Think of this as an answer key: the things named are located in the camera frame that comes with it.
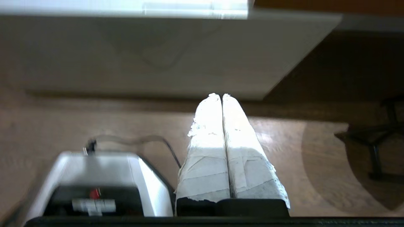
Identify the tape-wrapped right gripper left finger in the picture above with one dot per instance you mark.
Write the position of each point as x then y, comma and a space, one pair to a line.
205, 164

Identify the glossy white low cabinet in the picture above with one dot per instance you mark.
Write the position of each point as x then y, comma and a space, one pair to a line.
157, 91

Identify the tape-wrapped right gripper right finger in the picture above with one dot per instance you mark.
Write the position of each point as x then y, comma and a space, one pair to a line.
249, 170

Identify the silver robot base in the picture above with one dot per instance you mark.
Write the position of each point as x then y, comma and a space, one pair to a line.
101, 170

